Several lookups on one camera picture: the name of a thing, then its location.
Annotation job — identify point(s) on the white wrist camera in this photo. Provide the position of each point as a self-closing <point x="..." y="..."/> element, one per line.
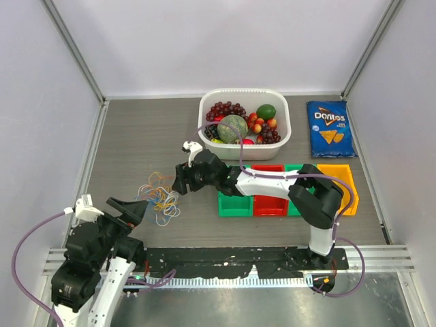
<point x="84" y="209"/>
<point x="192" y="148"/>

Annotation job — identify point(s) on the right green plastic bin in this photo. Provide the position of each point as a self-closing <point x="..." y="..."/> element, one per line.
<point x="292" y="210"/>

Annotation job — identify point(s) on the left green plastic bin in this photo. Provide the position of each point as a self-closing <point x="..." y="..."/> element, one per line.
<point x="234" y="206"/>

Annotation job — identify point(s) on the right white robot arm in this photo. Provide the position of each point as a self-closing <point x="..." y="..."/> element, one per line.
<point x="315" y="195"/>

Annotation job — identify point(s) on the dark blue grape bunch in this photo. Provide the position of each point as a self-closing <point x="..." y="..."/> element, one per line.
<point x="211" y="132"/>

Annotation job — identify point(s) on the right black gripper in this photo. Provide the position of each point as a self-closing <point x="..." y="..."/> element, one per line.
<point x="184" y="172"/>

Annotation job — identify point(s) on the dark red grape bunch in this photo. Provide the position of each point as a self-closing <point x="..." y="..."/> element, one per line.
<point x="268" y="135"/>

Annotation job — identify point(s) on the green speckled melon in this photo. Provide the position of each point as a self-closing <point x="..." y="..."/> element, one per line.
<point x="232" y="128"/>

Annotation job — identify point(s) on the blue Doritos chip bag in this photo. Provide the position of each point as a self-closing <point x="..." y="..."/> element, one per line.
<point x="330" y="134"/>

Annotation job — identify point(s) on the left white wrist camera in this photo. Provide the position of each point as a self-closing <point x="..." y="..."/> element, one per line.
<point x="84" y="209"/>

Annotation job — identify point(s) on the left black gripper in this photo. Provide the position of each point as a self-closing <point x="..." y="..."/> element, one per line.
<point x="133" y="212"/>

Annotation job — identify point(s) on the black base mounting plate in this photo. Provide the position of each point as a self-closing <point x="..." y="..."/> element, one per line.
<point x="238" y="262"/>

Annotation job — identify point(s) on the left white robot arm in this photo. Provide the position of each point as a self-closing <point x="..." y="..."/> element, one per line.
<point x="99" y="258"/>

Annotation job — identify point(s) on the red yellow cherry cluster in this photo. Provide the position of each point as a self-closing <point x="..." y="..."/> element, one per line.
<point x="257" y="124"/>

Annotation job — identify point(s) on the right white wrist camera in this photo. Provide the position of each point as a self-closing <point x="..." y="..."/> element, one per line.
<point x="192" y="148"/>

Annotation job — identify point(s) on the yellow plastic bin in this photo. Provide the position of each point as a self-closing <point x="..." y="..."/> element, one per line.
<point x="342" y="172"/>

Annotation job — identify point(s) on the green plastic bin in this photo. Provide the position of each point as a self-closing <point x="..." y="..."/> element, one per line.
<point x="234" y="206"/>
<point x="292" y="210"/>

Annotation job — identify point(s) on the white slotted cable duct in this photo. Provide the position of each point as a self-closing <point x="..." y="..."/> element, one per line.
<point x="251" y="281"/>

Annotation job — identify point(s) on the red plastic bin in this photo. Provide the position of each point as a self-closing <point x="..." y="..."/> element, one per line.
<point x="266" y="205"/>

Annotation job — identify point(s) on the green lime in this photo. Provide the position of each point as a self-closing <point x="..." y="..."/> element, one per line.
<point x="266" y="112"/>

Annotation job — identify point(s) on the red apple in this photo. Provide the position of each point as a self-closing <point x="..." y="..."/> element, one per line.
<point x="247" y="141"/>

